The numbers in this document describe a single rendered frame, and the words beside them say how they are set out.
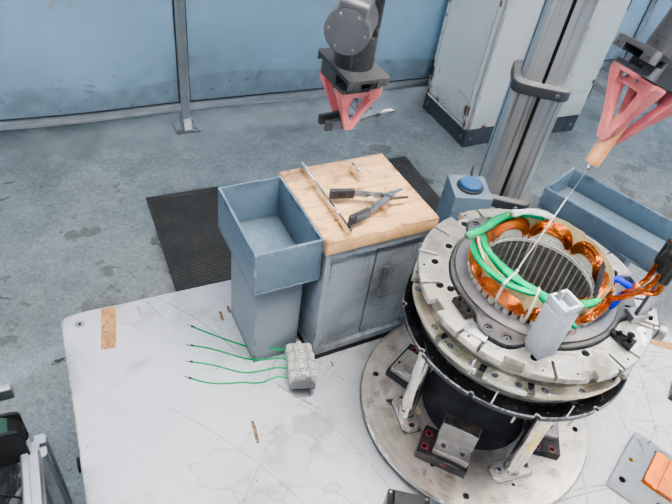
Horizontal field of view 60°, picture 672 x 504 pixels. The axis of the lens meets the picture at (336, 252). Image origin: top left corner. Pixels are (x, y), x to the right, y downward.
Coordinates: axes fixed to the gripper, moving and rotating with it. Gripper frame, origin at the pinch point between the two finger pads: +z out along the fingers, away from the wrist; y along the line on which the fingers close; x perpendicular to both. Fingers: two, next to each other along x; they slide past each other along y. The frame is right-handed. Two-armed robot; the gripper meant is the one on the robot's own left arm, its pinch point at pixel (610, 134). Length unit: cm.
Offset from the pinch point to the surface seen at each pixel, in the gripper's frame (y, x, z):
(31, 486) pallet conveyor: -44, 12, 86
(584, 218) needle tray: 28.9, 18.3, 16.7
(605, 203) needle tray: 37.7, 23.6, 14.6
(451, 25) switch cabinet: 120, 230, 17
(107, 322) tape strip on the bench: -37, 35, 70
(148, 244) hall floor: -6, 148, 131
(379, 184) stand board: -3.5, 29.9, 26.8
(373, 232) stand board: -7.8, 18.4, 29.6
